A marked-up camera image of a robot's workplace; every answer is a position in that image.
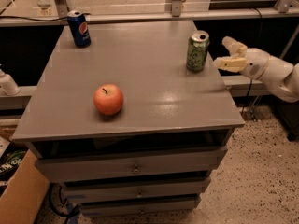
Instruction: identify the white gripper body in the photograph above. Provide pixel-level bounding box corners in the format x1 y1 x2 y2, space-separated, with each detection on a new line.
241 48 270 80

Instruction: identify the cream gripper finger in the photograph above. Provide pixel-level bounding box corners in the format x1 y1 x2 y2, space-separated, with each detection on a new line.
222 36 248 56
213 57 248 73

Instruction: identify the green soda can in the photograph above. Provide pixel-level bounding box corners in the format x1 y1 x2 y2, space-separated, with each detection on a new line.
186 30 210 72

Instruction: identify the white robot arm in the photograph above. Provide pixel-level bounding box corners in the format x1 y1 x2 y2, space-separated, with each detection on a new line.
213 36 299 103

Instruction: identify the blue Pepsi can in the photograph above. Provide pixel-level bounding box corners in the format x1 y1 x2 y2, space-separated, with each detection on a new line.
67 10 91 48

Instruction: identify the grey drawer cabinet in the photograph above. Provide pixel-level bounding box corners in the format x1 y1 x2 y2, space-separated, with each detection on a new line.
13 21 244 208

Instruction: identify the middle grey drawer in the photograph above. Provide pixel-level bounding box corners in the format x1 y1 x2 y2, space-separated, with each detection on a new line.
63 177 211 203

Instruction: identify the grey drawer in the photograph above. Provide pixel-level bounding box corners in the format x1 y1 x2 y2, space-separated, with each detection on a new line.
36 146 227 183
63 177 211 203
80 195 200 217

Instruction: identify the red apple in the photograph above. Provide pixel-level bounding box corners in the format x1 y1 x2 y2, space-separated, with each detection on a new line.
93 84 123 116

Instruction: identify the bottom grey drawer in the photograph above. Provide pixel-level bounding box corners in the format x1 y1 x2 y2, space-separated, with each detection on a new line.
80 195 200 217

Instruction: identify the top grey drawer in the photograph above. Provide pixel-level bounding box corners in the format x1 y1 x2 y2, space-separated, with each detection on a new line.
36 146 227 183

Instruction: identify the white cylinder on left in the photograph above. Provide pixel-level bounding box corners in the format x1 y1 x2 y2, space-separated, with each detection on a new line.
0 69 20 96

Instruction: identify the green snack package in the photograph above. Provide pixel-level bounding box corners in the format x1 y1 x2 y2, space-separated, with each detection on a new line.
0 150 26 189

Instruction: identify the cardboard box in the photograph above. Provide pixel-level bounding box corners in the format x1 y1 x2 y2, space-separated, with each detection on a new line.
0 143 50 224

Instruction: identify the metal frame rail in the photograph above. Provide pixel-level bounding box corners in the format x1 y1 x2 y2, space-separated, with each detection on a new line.
0 7 299 27

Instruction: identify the black cable under cabinet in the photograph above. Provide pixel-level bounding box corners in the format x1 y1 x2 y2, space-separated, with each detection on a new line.
47 184 81 224

